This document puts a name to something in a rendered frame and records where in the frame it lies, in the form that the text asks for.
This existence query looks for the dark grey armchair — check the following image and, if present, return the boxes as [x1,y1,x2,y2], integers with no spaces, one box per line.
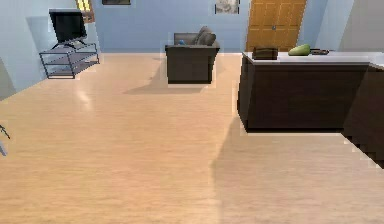
[164,32,221,85]

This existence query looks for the grey cushion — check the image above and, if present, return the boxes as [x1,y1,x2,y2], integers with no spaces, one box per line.
[191,25,217,47]

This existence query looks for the dark brown box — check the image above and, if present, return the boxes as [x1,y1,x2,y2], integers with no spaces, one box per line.
[252,46,279,61]

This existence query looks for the dark brown kitchen counter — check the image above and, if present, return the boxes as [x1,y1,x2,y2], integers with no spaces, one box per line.
[237,51,384,170]

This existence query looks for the orange wooden room door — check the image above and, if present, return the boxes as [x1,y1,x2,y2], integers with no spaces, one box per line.
[245,0,308,53]

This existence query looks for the green oval fruit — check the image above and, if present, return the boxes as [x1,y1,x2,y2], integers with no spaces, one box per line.
[288,43,312,57]

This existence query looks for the grey metal television stand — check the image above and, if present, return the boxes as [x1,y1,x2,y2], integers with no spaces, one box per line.
[38,42,101,80]

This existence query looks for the small dark flat object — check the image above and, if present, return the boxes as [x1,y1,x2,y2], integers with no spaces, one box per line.
[309,48,331,56]

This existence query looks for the black television set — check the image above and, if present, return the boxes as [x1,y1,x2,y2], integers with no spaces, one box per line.
[48,8,88,50]

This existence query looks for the thin dark chair leg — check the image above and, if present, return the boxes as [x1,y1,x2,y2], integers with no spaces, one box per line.
[0,124,11,157]

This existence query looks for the grey framed wall picture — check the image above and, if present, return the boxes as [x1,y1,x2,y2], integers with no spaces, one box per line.
[214,0,241,15]

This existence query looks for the dark framed wall picture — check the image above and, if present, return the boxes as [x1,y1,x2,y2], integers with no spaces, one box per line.
[101,0,132,6]

